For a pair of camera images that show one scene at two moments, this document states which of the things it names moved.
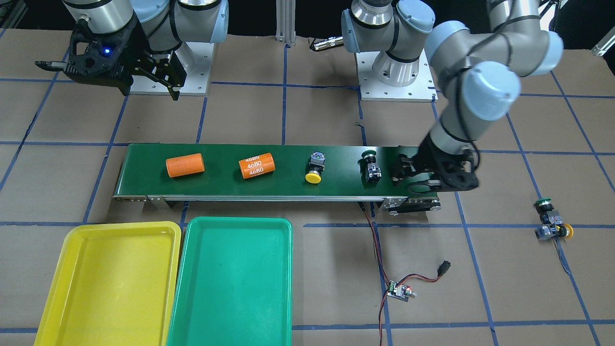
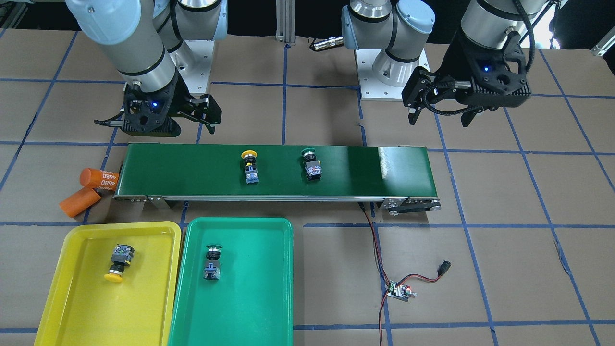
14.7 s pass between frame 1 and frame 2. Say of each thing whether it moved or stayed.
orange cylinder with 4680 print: moved
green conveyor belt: stayed
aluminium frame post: stayed
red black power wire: stayed
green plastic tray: stayed
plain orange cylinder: moved
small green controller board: stayed
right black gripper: moved
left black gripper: moved
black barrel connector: stayed
